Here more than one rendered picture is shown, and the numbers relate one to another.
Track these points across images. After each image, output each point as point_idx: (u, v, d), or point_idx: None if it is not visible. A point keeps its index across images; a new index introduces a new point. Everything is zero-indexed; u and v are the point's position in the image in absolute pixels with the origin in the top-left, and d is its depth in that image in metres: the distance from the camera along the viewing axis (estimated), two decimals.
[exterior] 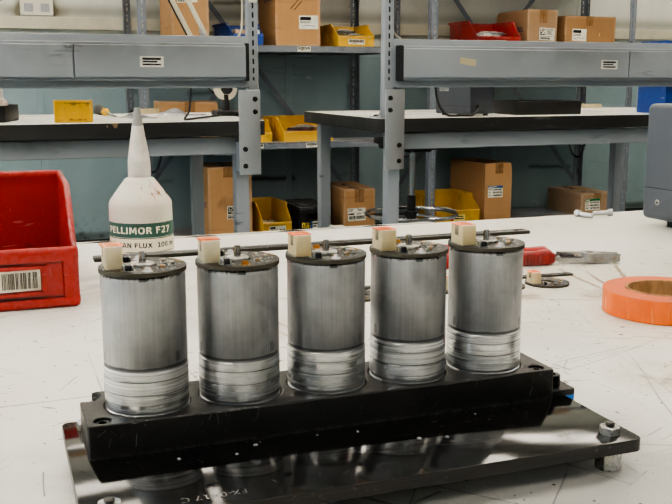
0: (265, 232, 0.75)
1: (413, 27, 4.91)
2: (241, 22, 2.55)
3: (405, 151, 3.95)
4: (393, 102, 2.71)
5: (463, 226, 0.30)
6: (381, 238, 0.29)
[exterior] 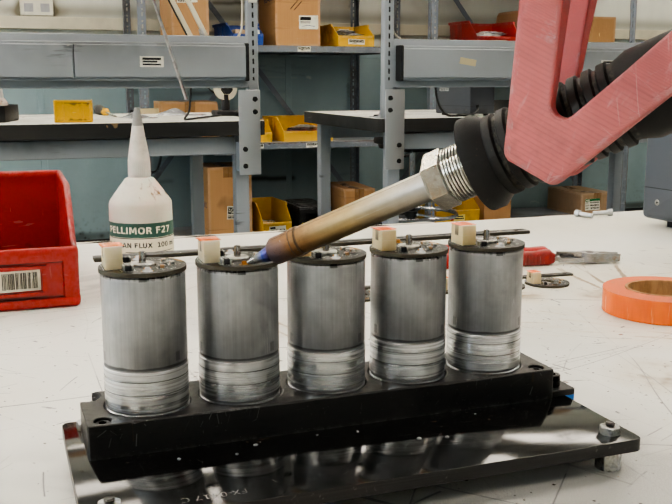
0: (265, 232, 0.75)
1: (413, 27, 4.91)
2: (241, 22, 2.55)
3: (405, 151, 3.95)
4: (393, 102, 2.71)
5: (463, 226, 0.30)
6: (381, 238, 0.29)
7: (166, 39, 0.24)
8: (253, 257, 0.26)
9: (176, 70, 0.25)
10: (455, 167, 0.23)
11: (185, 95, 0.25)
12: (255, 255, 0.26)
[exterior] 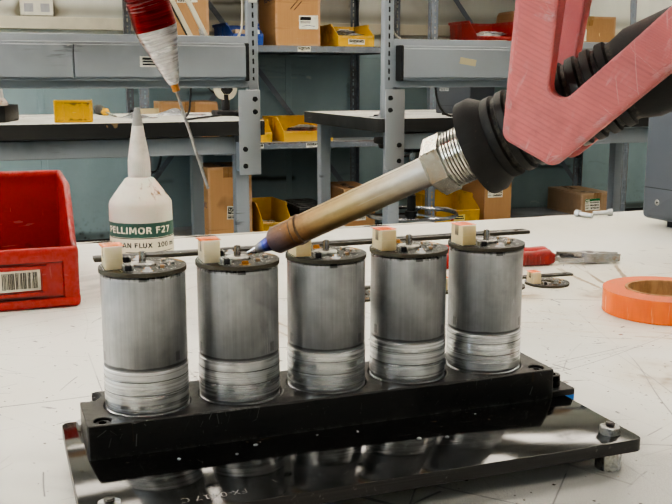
0: (265, 232, 0.75)
1: (413, 27, 4.91)
2: (241, 22, 2.55)
3: (405, 151, 3.95)
4: (393, 102, 2.71)
5: (463, 226, 0.30)
6: (381, 238, 0.29)
7: (189, 131, 0.25)
8: (254, 247, 0.26)
9: (198, 160, 0.25)
10: (454, 150, 0.23)
11: (207, 184, 0.25)
12: (256, 245, 0.26)
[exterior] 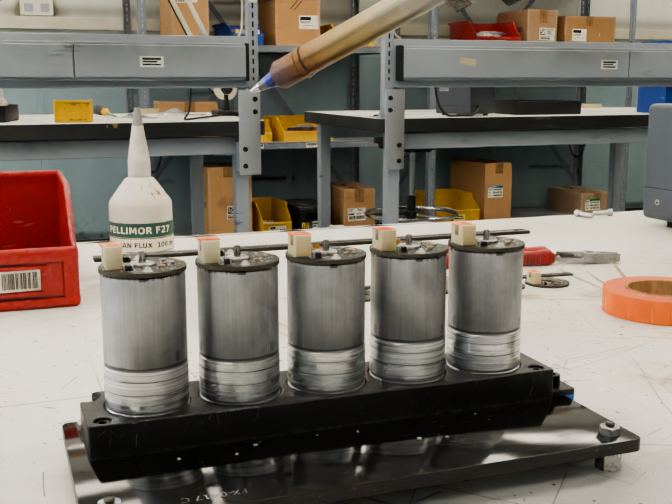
0: (265, 232, 0.75)
1: (413, 27, 4.91)
2: (241, 22, 2.55)
3: (405, 151, 3.95)
4: (393, 102, 2.71)
5: (463, 226, 0.30)
6: (381, 238, 0.29)
7: None
8: (257, 84, 0.26)
9: None
10: None
11: None
12: (259, 81, 0.25)
